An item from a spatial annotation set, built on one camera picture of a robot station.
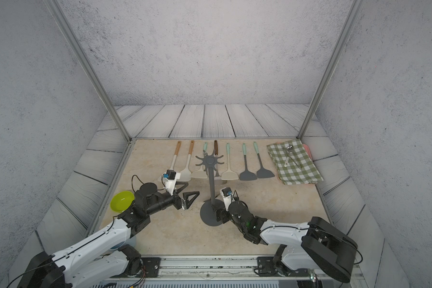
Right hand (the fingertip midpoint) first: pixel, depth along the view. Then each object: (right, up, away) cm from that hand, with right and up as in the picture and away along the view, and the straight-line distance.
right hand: (221, 202), depth 83 cm
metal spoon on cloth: (+43, +26, +32) cm, 59 cm away
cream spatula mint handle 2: (+4, +10, +21) cm, 24 cm away
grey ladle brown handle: (-3, +26, +32) cm, 41 cm away
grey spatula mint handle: (+24, +11, +19) cm, 32 cm away
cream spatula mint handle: (-11, +11, +21) cm, 26 cm away
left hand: (-11, +7, -8) cm, 15 cm away
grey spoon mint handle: (+14, +10, +18) cm, 25 cm away
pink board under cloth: (+54, +24, +29) cm, 65 cm away
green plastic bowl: (-50, -2, +8) cm, 51 cm away
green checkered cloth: (+42, +16, +25) cm, 52 cm away
